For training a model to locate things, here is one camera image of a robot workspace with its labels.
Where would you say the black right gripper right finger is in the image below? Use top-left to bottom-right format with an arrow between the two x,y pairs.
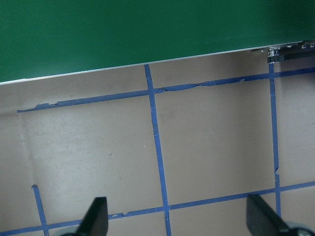
246,194 -> 290,236

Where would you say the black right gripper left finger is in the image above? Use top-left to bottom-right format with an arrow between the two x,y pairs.
75,197 -> 108,236

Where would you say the green conveyor belt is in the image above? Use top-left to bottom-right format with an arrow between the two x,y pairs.
0,0 -> 315,82

